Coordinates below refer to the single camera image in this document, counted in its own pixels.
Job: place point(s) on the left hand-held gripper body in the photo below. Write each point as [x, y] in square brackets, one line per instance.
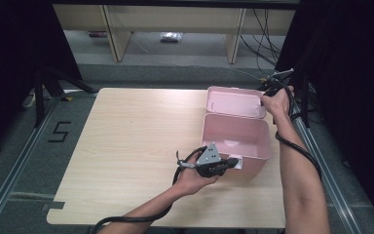
[211, 164]

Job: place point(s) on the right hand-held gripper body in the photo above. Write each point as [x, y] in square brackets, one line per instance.
[279, 81]

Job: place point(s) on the pink plastic box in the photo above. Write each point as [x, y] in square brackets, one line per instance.
[237, 130]

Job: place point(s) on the person's right hand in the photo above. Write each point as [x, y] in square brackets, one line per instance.
[280, 102]

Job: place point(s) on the person's left hand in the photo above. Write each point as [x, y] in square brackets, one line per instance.
[190, 182]

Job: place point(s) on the black curtain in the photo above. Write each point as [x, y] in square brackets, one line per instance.
[354, 81]
[13, 65]

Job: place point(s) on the clear plastic bag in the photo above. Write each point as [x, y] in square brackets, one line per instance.
[171, 36]

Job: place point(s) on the beige wooden desk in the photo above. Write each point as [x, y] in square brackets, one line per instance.
[175, 18]

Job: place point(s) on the yellow black floor tape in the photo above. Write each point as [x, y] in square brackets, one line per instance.
[66, 98]

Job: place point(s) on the metal floor rail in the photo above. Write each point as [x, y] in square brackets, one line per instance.
[16, 169]
[334, 195]

